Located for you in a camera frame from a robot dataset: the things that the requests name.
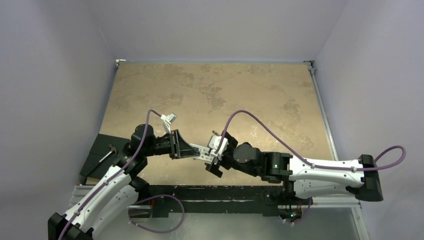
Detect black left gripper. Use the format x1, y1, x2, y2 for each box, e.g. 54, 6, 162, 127
143, 128, 199, 159

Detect white universal AC remote control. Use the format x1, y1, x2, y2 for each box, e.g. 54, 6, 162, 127
190, 143, 216, 164

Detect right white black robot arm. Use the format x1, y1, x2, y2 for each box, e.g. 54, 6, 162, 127
199, 134, 384, 204

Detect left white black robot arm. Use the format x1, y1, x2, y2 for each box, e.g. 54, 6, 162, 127
47, 124, 201, 240

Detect metal hammer tool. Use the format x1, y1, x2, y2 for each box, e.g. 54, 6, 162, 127
98, 144, 117, 163

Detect black mat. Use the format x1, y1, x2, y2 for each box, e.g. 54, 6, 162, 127
79, 133, 130, 183

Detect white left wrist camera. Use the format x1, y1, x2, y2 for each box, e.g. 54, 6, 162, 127
160, 113, 177, 134

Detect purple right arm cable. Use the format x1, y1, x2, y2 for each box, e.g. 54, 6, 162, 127
215, 110, 407, 172

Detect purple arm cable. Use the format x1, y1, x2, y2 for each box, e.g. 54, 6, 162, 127
57, 109, 167, 240
215, 110, 407, 172

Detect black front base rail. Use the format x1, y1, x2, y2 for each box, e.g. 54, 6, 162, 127
145, 184, 312, 219

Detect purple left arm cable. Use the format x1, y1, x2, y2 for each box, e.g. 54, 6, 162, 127
57, 109, 167, 240

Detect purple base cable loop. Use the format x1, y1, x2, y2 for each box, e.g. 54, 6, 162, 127
127, 194, 185, 234

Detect aluminium frame rail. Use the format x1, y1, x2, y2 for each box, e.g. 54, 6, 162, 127
303, 60, 370, 240

